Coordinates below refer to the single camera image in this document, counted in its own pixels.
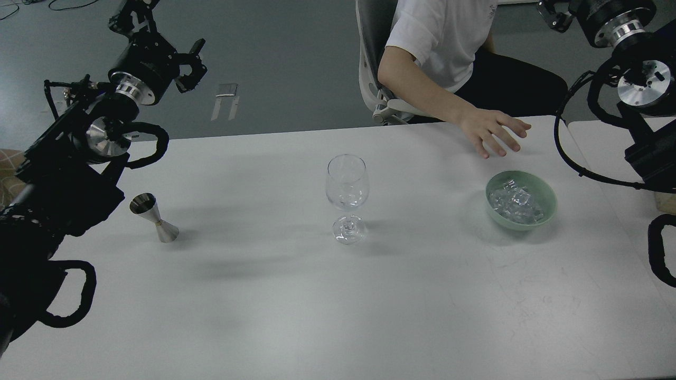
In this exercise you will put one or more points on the clear wine glass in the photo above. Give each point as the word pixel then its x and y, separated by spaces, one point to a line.
pixel 347 188

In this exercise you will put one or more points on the person in white shirt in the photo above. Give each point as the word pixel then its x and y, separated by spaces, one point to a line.
pixel 450 43

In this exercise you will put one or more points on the clear ice cubes pile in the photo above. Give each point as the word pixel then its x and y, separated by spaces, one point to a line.
pixel 515 202

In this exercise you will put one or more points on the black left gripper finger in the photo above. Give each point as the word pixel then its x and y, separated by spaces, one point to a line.
pixel 192 59

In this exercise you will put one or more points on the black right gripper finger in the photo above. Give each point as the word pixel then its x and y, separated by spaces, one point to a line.
pixel 557 20

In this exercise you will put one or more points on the grey office chair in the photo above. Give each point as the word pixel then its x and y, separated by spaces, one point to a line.
pixel 374 20

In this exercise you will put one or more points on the beige block on side table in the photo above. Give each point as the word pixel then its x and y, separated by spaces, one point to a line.
pixel 665 202

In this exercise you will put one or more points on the person's bare forearm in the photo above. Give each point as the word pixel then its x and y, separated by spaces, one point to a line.
pixel 399 73

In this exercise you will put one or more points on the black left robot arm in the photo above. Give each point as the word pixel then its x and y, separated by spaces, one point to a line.
pixel 72 170

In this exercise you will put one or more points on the green bowl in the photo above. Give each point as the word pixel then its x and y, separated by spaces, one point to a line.
pixel 536 185

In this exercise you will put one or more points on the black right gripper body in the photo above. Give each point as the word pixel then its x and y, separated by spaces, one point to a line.
pixel 608 23

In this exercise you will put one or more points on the person's hand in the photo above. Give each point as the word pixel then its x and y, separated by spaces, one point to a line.
pixel 492 131

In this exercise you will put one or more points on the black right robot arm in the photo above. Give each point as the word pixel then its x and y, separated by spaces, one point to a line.
pixel 636 81

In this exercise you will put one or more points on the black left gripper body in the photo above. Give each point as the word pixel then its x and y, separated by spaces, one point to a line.
pixel 149 63

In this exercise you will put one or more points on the steel double jigger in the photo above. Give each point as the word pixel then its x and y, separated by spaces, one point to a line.
pixel 145 206

